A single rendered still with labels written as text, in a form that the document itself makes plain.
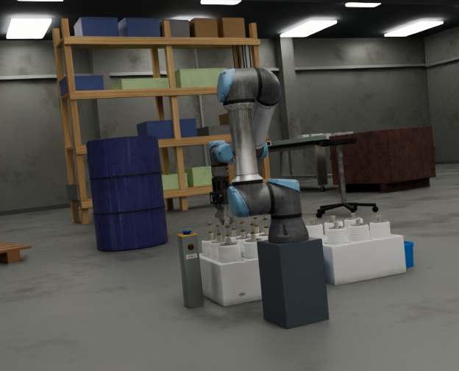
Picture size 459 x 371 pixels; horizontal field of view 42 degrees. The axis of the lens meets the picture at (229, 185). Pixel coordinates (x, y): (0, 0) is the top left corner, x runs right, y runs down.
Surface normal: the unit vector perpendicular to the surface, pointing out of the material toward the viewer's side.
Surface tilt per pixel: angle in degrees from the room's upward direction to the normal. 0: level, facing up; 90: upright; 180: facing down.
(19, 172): 90
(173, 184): 90
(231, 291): 90
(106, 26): 90
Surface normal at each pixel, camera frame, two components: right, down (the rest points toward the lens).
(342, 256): 0.34, 0.00
